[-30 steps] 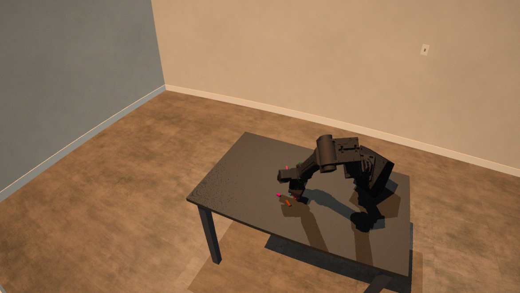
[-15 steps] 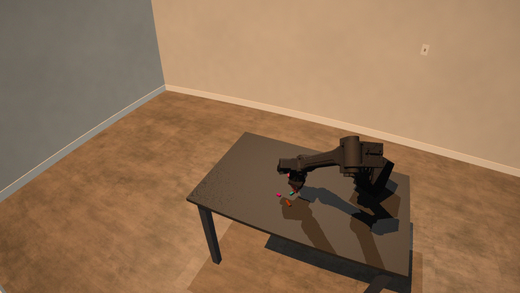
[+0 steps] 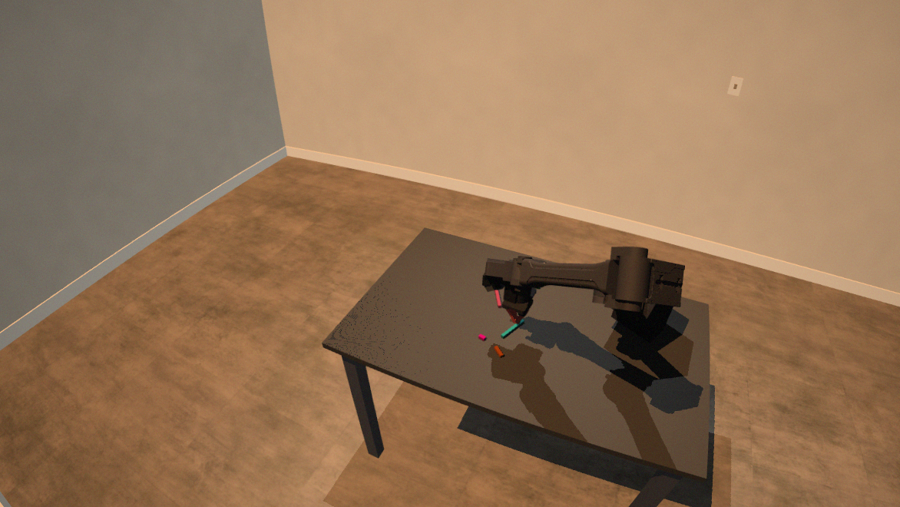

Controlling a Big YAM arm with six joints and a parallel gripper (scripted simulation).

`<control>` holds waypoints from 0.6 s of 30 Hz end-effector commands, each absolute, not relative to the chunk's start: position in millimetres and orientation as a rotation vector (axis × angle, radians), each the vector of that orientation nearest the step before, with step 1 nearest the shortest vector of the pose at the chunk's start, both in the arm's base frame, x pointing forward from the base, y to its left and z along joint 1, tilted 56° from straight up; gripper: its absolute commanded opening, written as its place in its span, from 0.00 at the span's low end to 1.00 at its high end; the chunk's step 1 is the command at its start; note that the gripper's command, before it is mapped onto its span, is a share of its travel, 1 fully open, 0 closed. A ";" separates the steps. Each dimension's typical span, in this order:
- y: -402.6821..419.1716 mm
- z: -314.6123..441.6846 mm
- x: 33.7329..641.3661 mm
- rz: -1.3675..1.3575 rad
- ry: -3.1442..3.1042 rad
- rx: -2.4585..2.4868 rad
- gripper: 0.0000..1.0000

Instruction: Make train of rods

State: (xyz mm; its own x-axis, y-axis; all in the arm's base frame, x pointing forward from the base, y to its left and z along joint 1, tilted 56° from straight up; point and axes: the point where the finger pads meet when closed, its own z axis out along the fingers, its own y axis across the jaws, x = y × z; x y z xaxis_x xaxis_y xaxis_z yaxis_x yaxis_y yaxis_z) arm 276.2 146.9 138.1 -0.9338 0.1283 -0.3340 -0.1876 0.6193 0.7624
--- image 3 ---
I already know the turquoise green rod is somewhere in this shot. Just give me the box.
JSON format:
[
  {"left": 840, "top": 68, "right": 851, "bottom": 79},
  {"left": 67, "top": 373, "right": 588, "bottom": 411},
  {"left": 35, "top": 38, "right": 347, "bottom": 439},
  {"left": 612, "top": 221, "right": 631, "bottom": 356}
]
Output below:
[{"left": 501, "top": 320, "right": 524, "bottom": 338}]

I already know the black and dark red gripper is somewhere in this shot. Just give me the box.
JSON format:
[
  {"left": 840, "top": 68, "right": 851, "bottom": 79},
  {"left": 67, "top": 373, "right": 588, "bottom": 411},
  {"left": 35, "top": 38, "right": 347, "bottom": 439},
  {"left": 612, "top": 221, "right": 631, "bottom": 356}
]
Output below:
[{"left": 502, "top": 287, "right": 537, "bottom": 324}]

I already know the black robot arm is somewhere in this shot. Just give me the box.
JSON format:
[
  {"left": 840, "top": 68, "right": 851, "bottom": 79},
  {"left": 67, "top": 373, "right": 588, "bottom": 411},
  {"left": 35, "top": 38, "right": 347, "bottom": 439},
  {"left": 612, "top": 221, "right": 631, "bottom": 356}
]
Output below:
[{"left": 482, "top": 247, "right": 685, "bottom": 313}]

